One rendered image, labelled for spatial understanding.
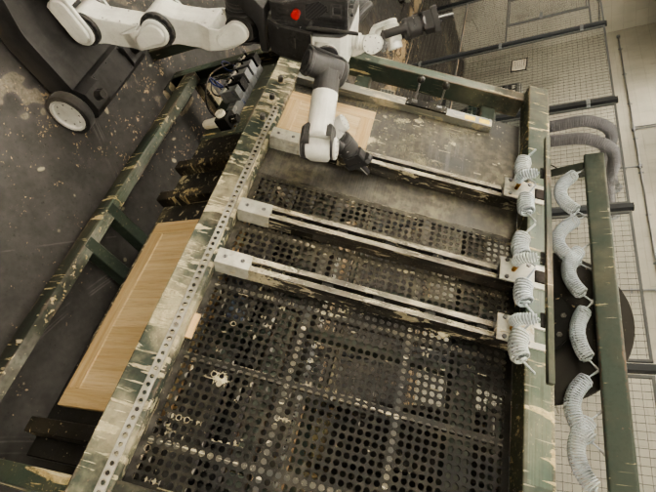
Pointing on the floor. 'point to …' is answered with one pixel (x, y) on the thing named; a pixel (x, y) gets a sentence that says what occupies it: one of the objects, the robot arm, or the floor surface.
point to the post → (169, 51)
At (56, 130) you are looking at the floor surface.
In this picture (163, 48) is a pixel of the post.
